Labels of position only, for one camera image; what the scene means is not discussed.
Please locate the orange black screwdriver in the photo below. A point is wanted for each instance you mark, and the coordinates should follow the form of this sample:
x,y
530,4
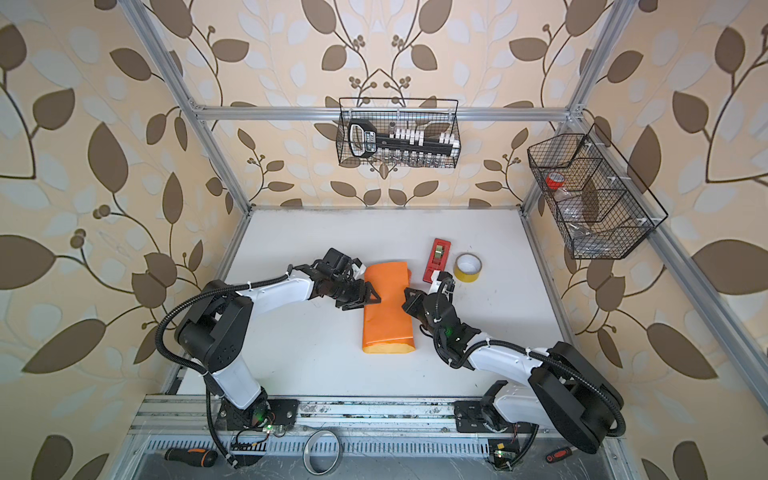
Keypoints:
x,y
194,457

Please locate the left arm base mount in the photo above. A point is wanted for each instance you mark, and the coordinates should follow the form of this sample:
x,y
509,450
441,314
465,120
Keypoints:
x,y
280,413

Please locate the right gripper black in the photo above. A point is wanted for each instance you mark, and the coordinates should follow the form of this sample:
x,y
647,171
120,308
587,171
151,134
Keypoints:
x,y
412,304

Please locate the black wire basket back wall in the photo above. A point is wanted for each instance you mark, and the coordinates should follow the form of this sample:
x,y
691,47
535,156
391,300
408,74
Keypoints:
x,y
434,115

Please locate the red handled ratchet wrench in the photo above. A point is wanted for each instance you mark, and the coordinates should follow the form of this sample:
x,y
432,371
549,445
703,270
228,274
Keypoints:
x,y
559,454

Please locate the red capped item in basket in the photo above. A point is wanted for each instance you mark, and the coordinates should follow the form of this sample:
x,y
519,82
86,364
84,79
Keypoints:
x,y
554,180

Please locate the black wire basket right wall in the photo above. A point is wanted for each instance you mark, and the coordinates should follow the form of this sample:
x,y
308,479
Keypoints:
x,y
605,209

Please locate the black socket tool set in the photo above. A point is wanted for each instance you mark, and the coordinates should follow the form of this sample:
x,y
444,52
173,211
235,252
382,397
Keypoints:
x,y
365,141

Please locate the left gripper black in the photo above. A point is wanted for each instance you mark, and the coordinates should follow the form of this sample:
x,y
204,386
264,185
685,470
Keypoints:
x,y
360,297

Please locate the black wire basket wall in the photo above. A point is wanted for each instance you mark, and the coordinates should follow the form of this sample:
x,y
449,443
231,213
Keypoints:
x,y
434,115
605,209

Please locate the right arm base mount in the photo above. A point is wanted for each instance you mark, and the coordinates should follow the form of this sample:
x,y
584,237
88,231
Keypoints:
x,y
475,416

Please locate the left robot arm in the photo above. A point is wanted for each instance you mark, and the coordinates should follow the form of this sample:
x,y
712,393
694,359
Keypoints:
x,y
206,333

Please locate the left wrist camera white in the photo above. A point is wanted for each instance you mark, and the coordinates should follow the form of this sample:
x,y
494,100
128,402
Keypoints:
x,y
358,269

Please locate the red tape dispenser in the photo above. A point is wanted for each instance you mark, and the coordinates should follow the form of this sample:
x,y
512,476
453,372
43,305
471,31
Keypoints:
x,y
437,259

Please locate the aluminium front rail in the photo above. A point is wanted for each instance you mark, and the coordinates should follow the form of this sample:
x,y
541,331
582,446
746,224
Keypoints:
x,y
187,414

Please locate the yellow tape roll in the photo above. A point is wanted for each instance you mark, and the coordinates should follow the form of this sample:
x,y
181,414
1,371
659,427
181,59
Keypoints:
x,y
467,267

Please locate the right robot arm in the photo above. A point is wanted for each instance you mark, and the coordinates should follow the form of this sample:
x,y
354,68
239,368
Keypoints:
x,y
551,388

